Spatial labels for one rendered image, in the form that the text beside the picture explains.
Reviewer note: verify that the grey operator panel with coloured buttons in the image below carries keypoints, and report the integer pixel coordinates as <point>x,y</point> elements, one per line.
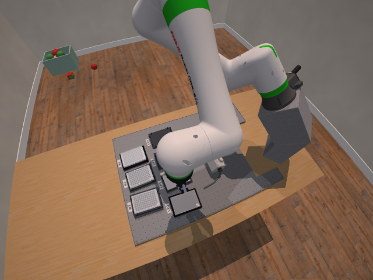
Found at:
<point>215,165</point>

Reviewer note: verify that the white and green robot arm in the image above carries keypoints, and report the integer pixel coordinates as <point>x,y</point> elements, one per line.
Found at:
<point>185,27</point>

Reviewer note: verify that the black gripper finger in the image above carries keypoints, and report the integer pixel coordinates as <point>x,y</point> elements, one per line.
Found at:
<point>183,189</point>

